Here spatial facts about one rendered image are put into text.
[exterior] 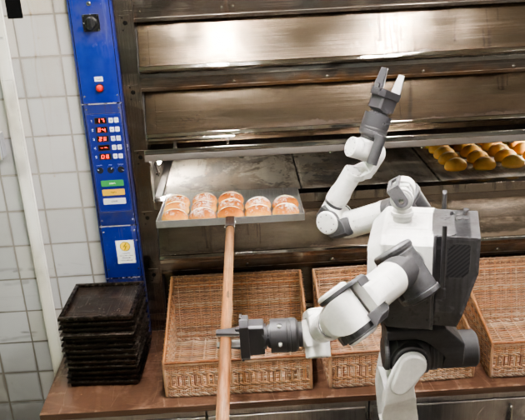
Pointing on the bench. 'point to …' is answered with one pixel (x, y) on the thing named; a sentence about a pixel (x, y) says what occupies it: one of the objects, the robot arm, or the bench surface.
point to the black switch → (91, 22)
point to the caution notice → (125, 252)
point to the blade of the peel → (242, 210)
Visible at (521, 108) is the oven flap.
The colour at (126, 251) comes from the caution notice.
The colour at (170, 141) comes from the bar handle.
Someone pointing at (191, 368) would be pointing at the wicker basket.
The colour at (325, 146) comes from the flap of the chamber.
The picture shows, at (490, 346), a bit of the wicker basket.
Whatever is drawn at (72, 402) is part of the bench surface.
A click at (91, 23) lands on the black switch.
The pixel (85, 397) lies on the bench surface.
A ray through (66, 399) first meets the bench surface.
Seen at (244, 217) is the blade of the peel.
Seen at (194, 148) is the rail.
